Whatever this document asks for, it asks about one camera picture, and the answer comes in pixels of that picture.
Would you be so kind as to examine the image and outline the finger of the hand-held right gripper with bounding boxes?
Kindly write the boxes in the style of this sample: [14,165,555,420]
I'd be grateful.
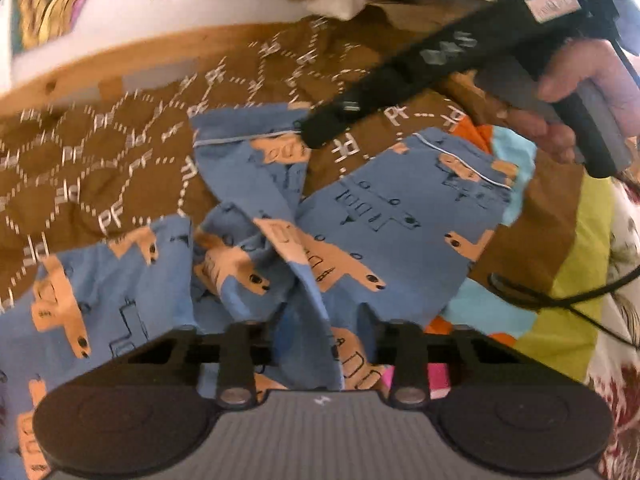
[297,0,506,151]

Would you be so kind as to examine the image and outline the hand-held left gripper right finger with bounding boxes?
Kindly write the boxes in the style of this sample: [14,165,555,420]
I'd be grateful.
[376,321,552,410]

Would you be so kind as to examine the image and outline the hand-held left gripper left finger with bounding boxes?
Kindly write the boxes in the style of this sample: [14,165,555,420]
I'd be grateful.
[106,322,258,409]

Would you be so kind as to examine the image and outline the blue printed pants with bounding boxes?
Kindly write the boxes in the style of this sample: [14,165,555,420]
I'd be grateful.
[0,102,526,480]

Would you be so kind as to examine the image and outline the person's right hand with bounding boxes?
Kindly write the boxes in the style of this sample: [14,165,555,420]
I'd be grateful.
[500,39,640,162]

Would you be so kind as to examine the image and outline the white floral cloth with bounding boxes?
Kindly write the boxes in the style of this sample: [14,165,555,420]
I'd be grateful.
[582,175,640,480]

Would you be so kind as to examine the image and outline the brown patchwork printed blanket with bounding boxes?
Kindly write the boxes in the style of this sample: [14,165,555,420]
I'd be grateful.
[0,15,621,480]

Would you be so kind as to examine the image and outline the colourful patterned fabric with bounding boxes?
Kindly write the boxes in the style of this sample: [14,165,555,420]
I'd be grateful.
[10,0,104,57]

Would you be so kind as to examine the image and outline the black cable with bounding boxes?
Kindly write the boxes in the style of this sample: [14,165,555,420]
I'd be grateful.
[487,264,640,350]

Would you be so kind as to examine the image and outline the wooden bed frame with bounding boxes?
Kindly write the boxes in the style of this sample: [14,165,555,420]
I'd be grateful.
[0,15,311,111]

